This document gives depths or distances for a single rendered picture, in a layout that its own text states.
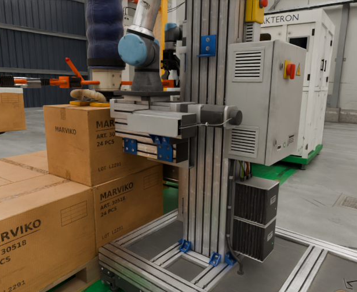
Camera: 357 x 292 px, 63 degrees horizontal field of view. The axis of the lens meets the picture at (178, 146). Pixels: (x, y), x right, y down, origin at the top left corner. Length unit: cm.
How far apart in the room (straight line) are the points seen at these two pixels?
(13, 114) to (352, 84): 925
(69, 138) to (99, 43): 55
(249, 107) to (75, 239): 105
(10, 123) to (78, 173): 164
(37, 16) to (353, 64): 1145
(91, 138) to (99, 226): 49
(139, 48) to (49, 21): 1275
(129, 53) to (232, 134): 53
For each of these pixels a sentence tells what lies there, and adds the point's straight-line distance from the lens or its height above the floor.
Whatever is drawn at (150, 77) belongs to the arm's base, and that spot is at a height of 110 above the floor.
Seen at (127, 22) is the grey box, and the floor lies 170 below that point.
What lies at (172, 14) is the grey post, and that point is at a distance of 554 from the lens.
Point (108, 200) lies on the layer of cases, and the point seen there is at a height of 44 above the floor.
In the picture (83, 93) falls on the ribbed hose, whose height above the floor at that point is 101.
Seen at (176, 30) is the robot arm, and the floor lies 138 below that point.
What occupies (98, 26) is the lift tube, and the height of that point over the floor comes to 138.
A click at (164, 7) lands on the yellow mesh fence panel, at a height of 178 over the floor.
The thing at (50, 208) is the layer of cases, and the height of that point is 51.
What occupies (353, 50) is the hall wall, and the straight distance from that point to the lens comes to 1048.
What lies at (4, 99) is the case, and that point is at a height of 91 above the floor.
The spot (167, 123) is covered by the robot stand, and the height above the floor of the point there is 93.
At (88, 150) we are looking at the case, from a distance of 153.
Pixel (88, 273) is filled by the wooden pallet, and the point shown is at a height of 8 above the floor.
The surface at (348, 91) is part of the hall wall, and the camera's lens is 1042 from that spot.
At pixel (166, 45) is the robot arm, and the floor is 130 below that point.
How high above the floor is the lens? 106
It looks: 12 degrees down
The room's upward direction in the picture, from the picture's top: 1 degrees clockwise
